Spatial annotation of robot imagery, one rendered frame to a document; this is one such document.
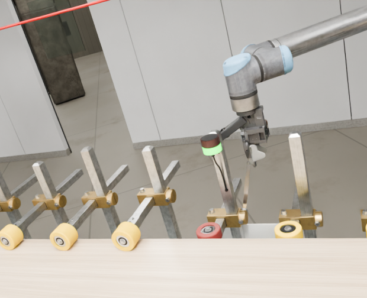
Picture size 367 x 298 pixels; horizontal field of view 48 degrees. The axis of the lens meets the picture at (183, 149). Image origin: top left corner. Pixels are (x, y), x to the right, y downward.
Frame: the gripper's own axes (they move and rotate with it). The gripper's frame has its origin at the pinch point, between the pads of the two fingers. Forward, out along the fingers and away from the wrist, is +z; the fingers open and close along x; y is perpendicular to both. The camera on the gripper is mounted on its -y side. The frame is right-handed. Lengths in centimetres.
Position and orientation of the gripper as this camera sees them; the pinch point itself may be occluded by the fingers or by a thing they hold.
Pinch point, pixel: (252, 163)
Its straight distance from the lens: 142.3
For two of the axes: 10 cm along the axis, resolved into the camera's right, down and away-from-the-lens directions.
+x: 3.1, -4.4, 8.4
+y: 9.1, -1.1, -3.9
